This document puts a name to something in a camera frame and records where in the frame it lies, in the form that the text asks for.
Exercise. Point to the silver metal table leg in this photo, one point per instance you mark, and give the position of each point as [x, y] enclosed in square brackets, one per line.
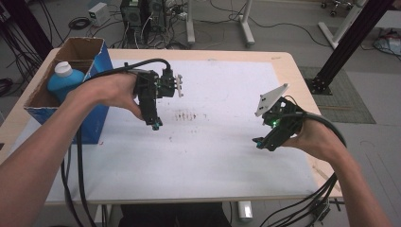
[245, 209]

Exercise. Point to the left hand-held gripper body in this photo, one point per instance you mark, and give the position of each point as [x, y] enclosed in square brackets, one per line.
[157, 83]

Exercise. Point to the white stand leg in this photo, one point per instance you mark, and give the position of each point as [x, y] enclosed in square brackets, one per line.
[190, 22]
[246, 25]

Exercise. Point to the person's left hand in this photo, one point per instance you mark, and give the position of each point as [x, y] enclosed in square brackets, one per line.
[110, 91]

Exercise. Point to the blue detergent bottle white cap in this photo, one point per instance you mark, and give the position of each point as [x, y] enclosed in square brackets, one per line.
[64, 82]

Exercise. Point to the black metal post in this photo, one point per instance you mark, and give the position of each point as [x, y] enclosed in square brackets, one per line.
[353, 41]

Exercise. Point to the person's legs in dark trousers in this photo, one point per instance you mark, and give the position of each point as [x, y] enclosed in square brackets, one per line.
[173, 216]

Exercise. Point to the white stand base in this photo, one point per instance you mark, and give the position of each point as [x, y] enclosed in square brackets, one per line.
[342, 25]

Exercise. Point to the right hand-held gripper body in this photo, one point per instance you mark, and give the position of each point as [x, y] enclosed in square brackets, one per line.
[287, 118]

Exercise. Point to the grey floor mat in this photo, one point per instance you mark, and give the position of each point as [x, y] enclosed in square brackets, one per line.
[346, 101]

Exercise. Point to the black computer tower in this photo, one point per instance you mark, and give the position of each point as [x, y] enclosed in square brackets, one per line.
[142, 15]

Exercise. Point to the person's right hand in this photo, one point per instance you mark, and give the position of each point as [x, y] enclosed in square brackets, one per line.
[318, 138]

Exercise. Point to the white foam mat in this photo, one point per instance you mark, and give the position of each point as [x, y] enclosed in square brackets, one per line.
[195, 167]

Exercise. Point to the small white device box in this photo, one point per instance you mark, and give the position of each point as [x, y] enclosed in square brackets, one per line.
[98, 13]

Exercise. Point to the blue cardboard box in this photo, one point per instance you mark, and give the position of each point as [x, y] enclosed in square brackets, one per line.
[94, 126]

